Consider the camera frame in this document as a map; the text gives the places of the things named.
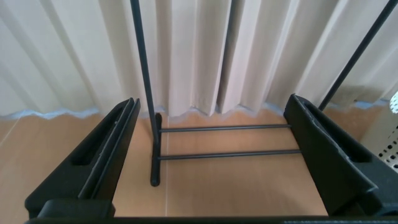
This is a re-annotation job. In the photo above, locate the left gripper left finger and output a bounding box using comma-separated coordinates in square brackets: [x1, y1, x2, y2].
[24, 98, 141, 219]

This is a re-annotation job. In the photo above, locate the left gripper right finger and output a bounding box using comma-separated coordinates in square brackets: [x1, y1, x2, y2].
[283, 93, 398, 217]

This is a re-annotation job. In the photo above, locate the white laundry basket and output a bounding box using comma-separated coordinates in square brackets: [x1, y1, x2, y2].
[359, 91, 398, 174]

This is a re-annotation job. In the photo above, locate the black clothes rack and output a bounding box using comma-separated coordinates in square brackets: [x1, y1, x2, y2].
[129, 0, 398, 187]

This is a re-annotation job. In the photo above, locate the beige curtain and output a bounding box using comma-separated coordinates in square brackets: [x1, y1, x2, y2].
[0, 0, 398, 121]

